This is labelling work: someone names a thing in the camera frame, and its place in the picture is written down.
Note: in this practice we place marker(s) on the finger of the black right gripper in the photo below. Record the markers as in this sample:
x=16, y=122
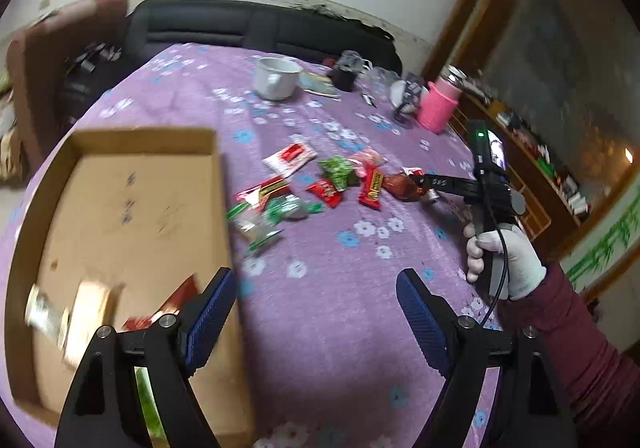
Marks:
x=447, y=184

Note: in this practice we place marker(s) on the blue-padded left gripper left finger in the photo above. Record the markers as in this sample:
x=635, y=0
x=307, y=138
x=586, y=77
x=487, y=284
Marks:
x=203, y=317

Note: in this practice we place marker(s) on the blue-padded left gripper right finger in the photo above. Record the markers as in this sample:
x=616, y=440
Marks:
x=427, y=316

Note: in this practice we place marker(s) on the dark red sausage snack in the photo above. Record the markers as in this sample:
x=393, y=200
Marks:
x=410, y=187

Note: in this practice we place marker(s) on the red yellow candy bar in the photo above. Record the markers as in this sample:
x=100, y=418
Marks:
x=371, y=189

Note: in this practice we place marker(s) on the pink snack packet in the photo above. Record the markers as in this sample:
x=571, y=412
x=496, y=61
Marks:
x=365, y=158

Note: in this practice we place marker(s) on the green pea snack packet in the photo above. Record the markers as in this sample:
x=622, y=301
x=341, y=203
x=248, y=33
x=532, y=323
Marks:
x=340, y=172

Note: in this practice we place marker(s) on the small red candy packet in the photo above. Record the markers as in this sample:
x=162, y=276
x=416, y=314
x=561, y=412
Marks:
x=325, y=190

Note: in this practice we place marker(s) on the red striped snack packet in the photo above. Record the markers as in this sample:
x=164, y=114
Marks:
x=259, y=195

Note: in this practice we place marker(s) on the white red snack packet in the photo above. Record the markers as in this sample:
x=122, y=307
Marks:
x=290, y=159

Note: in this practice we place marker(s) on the maroon sleeved right forearm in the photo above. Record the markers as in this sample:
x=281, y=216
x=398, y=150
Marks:
x=601, y=384

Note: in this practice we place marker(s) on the white gloved right hand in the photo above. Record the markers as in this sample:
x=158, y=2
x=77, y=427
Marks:
x=525, y=269

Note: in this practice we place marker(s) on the wooden shelf cabinet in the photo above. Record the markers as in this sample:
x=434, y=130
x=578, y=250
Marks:
x=548, y=220

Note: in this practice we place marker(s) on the pink sleeved bottle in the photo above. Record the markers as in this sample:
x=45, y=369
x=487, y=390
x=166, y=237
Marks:
x=437, y=104

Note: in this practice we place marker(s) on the small round mirror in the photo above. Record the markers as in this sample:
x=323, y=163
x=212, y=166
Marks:
x=405, y=96

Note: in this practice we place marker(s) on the purple floral tablecloth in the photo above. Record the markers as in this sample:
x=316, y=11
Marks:
x=316, y=351

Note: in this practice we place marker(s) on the clear glass jar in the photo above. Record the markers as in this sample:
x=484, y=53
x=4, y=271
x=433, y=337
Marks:
x=378, y=81

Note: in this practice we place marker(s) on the cardboard box tray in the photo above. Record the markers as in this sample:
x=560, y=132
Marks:
x=137, y=209

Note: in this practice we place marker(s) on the black small cup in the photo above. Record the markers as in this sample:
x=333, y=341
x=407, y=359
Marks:
x=347, y=69

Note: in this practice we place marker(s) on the flat colourful packet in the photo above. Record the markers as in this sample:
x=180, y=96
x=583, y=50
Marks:
x=318, y=85

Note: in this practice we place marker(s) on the white ceramic mug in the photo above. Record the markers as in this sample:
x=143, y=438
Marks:
x=275, y=78

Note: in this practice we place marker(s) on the black leather sofa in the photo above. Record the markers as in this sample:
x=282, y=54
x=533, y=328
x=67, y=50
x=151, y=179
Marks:
x=310, y=35

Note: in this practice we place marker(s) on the brown armchair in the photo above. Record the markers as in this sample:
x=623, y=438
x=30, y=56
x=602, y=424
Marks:
x=36, y=63

